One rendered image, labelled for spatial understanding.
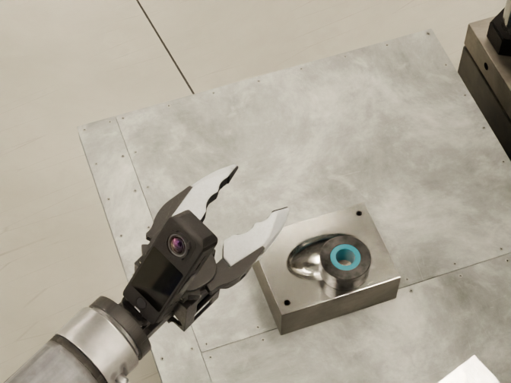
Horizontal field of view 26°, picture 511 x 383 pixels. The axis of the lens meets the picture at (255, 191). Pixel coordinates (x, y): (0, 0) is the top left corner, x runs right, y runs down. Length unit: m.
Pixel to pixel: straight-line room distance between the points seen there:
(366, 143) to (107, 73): 1.31
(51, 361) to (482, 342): 0.93
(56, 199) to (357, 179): 1.16
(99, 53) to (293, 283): 1.58
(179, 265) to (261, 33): 2.24
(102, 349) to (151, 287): 0.07
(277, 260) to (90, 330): 0.76
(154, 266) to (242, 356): 0.74
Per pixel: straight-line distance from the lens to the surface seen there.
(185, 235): 0.99
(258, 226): 1.09
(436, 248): 1.87
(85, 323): 1.04
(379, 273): 1.75
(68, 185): 2.92
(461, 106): 2.05
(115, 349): 1.03
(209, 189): 1.11
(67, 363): 1.02
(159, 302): 1.04
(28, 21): 3.31
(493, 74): 2.16
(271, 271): 1.75
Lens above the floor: 2.39
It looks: 56 degrees down
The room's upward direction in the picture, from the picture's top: straight up
